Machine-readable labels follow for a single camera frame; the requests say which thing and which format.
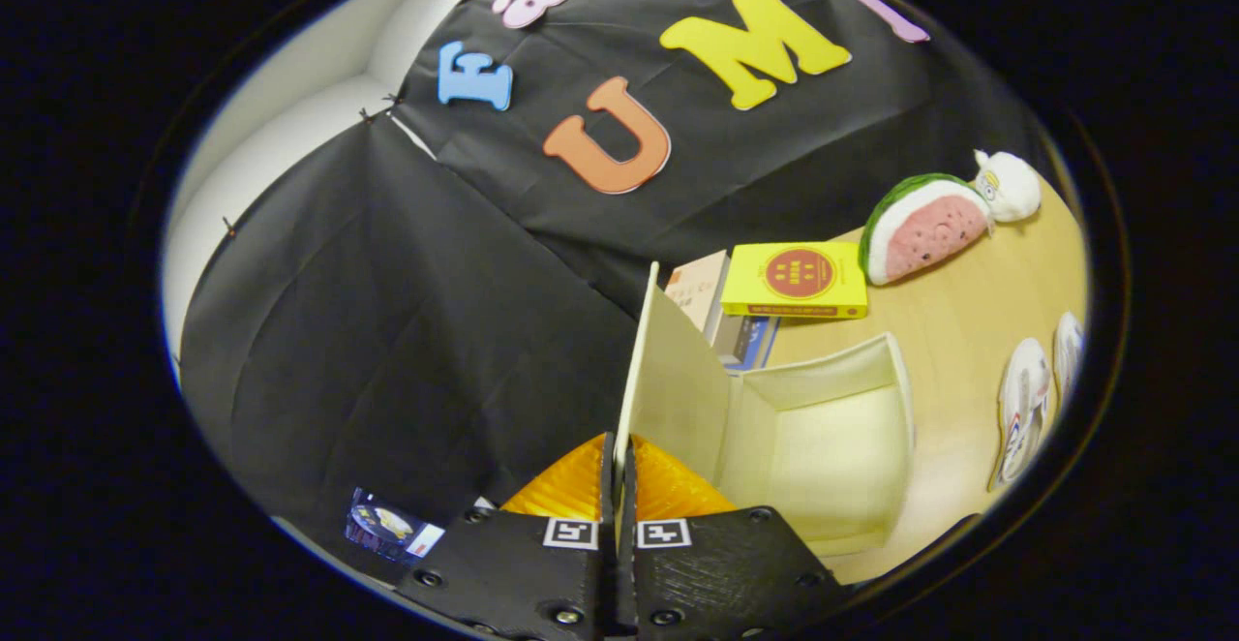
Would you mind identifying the white plush toy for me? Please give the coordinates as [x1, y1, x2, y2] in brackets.
[973, 149, 1043, 224]

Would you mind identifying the watermelon slice plush toy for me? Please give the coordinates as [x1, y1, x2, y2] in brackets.
[859, 172, 995, 287]

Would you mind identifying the beige storage box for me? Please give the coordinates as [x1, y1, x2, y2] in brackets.
[613, 260, 917, 559]

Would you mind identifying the blue and white book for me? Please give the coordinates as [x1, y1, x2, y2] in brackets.
[711, 314, 781, 373]

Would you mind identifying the white canvas shoe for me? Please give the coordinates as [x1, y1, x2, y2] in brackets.
[987, 336, 1054, 494]
[1050, 310, 1087, 410]

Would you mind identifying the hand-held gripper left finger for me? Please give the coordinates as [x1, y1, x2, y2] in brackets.
[392, 431, 618, 641]

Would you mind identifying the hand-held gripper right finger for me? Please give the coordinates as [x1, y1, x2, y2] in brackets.
[619, 433, 853, 641]

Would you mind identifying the yellow book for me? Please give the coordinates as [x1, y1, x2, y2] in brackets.
[720, 241, 869, 320]

